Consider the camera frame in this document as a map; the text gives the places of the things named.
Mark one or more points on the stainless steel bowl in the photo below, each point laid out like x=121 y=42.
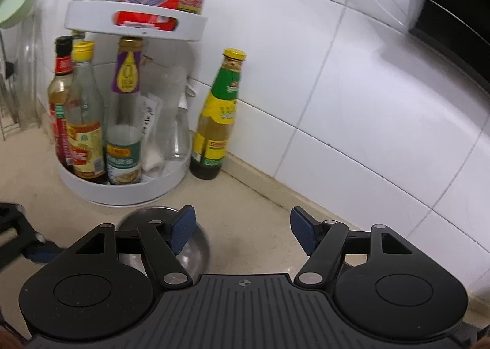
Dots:
x=195 y=255

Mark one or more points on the green yellow label oil bottle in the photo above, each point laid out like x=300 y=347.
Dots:
x=217 y=118

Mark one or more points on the yellow label vinegar bottle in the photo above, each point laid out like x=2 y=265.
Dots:
x=84 y=117

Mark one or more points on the white two-tier turntable rack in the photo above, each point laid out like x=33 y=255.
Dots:
x=99 y=17

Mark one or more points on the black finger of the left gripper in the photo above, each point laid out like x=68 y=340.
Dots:
x=41 y=250

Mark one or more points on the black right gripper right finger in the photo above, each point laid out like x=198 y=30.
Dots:
x=379 y=283

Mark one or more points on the green label cooking wine bottle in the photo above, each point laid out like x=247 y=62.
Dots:
x=123 y=137

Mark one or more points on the red label soy sauce bottle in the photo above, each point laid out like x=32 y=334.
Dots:
x=58 y=92

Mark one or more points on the clear plastic bag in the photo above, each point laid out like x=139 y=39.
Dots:
x=166 y=136

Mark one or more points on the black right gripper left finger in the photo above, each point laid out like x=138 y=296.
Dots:
x=108 y=281

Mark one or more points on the metal wire lid rack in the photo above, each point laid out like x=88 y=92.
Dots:
x=9 y=104

